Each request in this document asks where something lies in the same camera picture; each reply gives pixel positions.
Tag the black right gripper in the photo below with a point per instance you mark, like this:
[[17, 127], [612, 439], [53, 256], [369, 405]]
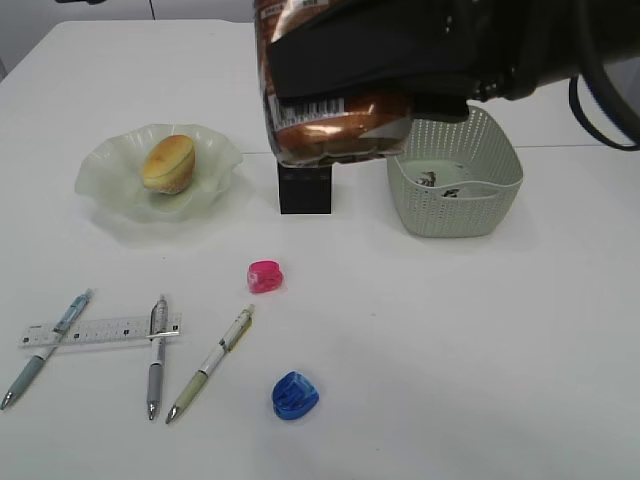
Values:
[[481, 51]]

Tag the brown Nescafe coffee bottle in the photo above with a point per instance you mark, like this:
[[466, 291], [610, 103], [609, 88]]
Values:
[[343, 129]]

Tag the long paper piece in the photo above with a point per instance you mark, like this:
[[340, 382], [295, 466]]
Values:
[[426, 179]]

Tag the bread roll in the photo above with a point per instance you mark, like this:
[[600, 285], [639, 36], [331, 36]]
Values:
[[170, 165]]

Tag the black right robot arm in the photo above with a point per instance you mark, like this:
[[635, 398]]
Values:
[[575, 37]]

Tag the black mesh pen holder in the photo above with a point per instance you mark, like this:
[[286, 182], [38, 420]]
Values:
[[304, 190]]

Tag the pale green plastic basket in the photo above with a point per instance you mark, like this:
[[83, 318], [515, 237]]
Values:
[[474, 156]]

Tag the pale green wavy glass plate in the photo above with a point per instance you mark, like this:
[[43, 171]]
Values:
[[111, 175]]

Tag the beige click pen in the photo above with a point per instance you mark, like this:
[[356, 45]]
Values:
[[224, 346]]

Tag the grey click pen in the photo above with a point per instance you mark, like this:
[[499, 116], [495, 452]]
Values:
[[158, 323]]

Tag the light blue click pen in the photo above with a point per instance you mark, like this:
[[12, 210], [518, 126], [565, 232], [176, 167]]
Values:
[[39, 359]]

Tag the pink correction tape dispenser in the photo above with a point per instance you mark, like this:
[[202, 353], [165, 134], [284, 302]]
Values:
[[264, 276]]

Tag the clear plastic ruler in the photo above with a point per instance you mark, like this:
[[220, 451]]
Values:
[[98, 331]]

